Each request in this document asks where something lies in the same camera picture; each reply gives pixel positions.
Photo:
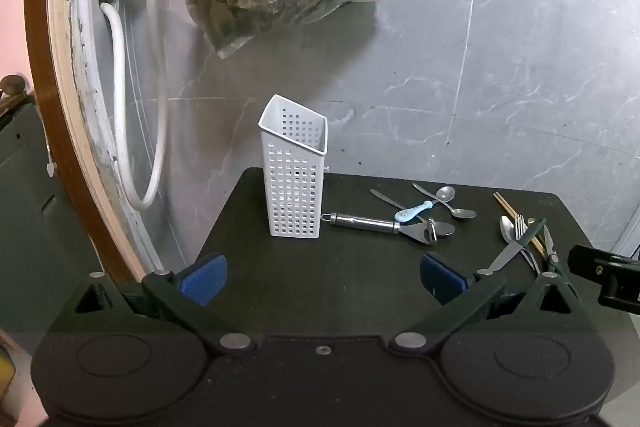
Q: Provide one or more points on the light grey door frame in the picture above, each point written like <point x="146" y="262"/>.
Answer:
<point x="632" y="207"/>

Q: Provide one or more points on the steel can opener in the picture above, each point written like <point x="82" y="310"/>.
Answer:
<point x="360" y="222"/>

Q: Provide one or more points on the dark cabinet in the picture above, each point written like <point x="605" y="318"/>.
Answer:
<point x="40" y="207"/>

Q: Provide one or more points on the steel fork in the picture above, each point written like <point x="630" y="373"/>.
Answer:
<point x="521" y="231"/>

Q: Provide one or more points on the brass knob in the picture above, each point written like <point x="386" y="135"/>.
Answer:
<point x="12" y="84"/>

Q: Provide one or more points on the yellow object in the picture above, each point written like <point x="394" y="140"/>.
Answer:
<point x="6" y="372"/>

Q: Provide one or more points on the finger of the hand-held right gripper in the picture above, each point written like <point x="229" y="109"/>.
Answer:
<point x="587" y="262"/>

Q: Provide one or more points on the wooden door frame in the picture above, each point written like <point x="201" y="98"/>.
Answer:
<point x="45" y="57"/>

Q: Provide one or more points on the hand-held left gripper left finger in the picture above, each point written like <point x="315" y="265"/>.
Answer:
<point x="205" y="281"/>

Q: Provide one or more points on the white perforated utensil holder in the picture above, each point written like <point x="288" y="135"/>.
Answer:
<point x="295" y="227"/>

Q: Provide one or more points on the steel spoon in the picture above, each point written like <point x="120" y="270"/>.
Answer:
<point x="507" y="227"/>
<point x="445" y="229"/>
<point x="465" y="214"/>

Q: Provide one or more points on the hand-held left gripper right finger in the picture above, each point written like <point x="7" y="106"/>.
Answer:
<point x="441" y="281"/>

